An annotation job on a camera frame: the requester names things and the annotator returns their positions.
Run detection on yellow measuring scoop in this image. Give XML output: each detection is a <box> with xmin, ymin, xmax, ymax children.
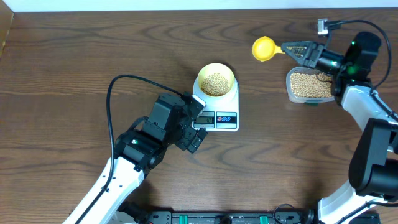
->
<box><xmin>252</xmin><ymin>36</ymin><xmax>284</xmax><ymax>62</ymax></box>

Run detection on pale yellow bowl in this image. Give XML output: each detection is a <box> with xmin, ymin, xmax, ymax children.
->
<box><xmin>197</xmin><ymin>63</ymin><xmax>235</xmax><ymax>97</ymax></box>

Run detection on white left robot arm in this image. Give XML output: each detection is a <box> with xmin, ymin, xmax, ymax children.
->
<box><xmin>66</xmin><ymin>93</ymin><xmax>207</xmax><ymax>223</ymax></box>

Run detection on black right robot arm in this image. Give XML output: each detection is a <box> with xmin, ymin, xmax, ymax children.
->
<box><xmin>281</xmin><ymin>32</ymin><xmax>397</xmax><ymax>223</ymax></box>

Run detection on white digital kitchen scale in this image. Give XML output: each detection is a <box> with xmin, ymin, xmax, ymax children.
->
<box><xmin>192</xmin><ymin>76</ymin><xmax>239</xmax><ymax>132</ymax></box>

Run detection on soybeans in bowl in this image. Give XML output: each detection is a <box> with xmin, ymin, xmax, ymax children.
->
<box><xmin>201</xmin><ymin>73</ymin><xmax>230</xmax><ymax>96</ymax></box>

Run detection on clear container of soybeans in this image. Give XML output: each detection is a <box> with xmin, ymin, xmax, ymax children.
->
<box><xmin>286</xmin><ymin>67</ymin><xmax>335</xmax><ymax>103</ymax></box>

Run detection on black mounting rail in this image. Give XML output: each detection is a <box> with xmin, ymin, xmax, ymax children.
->
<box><xmin>118</xmin><ymin>202</ymin><xmax>382</xmax><ymax>224</ymax></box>

